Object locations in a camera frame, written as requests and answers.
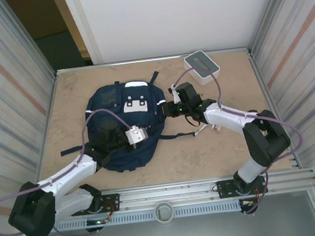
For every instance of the white marker pen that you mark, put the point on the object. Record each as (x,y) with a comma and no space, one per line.
(199,130)

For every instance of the navy blue student backpack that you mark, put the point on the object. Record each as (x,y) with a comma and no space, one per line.
(135,117)

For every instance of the pink white correction tape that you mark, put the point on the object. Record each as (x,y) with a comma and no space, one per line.
(218,128)

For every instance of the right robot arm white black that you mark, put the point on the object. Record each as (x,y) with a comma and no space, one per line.
(266,137)

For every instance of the white grey tissue box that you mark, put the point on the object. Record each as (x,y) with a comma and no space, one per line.
(201,62)

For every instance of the grey round pipe fitting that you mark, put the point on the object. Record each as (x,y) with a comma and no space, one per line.
(164,221)

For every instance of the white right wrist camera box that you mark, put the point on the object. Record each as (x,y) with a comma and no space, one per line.
(175,97)

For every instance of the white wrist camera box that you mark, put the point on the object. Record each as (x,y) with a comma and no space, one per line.
(175,97)
(136,134)

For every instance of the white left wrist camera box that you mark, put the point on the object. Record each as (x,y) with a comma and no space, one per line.
(136,134)

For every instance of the aluminium table edge frame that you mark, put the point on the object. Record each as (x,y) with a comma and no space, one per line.
(154,59)

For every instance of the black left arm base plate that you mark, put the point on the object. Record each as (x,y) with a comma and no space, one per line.
(112,198)

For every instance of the wide slotted aluminium rail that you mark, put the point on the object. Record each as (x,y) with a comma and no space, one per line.
(168,191)

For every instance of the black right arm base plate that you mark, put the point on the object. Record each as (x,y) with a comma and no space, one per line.
(224,187)

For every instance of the aluminium corner post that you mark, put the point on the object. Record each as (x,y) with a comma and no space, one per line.
(269,10)
(29,41)

